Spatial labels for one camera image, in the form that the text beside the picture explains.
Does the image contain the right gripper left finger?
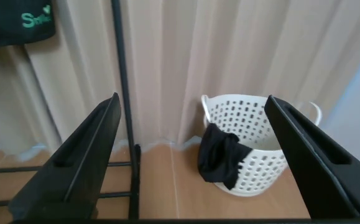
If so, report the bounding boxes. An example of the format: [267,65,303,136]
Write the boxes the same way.
[7,92,122,220]

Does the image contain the black garment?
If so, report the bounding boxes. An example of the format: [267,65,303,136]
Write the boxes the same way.
[197,123,254,191]

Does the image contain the black clothes rack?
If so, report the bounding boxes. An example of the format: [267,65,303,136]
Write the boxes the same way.
[0,0,142,220]

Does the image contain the black shorts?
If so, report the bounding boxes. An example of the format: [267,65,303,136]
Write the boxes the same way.
[0,0,57,50]

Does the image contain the beige curtain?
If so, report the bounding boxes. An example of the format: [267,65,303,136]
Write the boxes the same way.
[0,0,360,156]

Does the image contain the white laundry basket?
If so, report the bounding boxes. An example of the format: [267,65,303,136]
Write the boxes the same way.
[200,93,323,197]

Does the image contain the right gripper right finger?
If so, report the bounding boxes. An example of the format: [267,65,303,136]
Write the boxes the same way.
[264,95,360,218]

